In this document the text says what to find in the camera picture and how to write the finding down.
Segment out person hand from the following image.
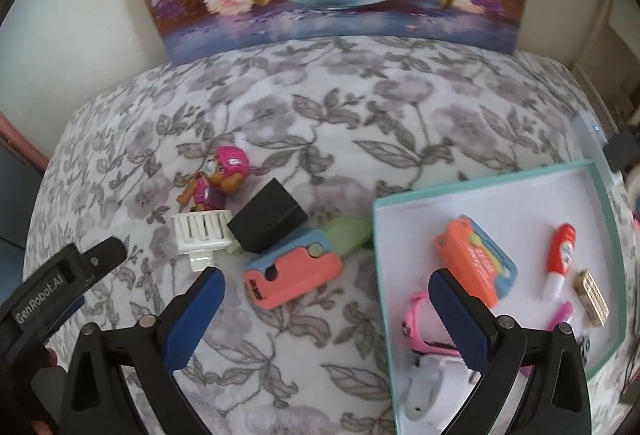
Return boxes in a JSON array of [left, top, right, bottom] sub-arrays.
[[30, 348, 58, 435]]

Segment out pink puppy toy figure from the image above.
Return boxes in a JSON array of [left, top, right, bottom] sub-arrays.
[[177, 146, 250, 211]]

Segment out pink smart watch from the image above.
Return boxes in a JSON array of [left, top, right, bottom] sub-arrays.
[[402, 291, 459, 357]]

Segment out floral patterned blanket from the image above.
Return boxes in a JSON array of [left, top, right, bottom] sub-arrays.
[[22, 34, 637, 435]]

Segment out teal white box lid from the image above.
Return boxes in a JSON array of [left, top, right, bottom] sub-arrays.
[[373, 161, 634, 434]]

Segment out white tape roll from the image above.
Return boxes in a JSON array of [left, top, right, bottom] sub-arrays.
[[404, 354, 475, 429]]

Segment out pink blue carrot knife toy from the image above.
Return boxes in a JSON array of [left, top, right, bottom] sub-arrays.
[[243, 217, 373, 311]]

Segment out white device with led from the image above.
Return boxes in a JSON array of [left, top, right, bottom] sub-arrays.
[[570, 111, 613, 173]]

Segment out orange carrot knife toy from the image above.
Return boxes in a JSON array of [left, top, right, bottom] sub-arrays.
[[434, 215, 518, 309]]

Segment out black power adapter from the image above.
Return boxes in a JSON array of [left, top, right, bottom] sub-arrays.
[[228, 178, 308, 254]]

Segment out white slotted plastic holder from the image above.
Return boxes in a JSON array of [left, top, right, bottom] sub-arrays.
[[172, 210, 241, 273]]

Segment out purple correction tape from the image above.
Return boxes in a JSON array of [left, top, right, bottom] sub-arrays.
[[519, 299, 576, 379]]

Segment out gold usb stick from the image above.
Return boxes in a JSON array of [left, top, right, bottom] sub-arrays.
[[573, 269, 608, 327]]

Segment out red glue bottle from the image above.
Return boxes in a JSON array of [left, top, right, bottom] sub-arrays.
[[542, 223, 576, 301]]

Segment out black toy car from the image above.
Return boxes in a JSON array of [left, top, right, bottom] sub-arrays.
[[577, 335, 591, 358]]

